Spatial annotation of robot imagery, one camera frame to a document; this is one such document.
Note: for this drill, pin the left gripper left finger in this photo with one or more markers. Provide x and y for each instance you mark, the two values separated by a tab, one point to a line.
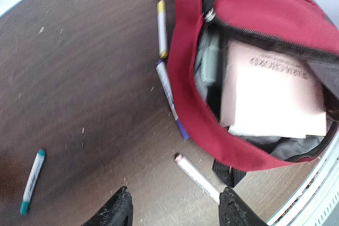
117	211

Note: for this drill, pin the yellow capped white marker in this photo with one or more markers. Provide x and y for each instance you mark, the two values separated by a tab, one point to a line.
162	30

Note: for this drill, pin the pink book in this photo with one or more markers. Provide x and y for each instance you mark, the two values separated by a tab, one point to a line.
266	93

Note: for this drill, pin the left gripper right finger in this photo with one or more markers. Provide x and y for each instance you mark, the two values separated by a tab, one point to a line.
233	211

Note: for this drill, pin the purple capped white marker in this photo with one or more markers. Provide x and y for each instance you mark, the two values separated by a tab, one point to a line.
163	76

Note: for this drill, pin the front aluminium rail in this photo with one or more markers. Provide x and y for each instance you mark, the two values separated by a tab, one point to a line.
315	199

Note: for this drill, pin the red backpack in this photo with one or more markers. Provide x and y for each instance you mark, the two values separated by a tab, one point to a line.
298	28

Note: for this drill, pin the pink capped white marker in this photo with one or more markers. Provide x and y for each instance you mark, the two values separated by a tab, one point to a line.
197	177

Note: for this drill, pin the grey book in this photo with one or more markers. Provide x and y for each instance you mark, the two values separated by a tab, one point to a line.
206	63

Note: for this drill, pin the teal capped white marker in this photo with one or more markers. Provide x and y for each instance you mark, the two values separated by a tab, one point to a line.
31	182

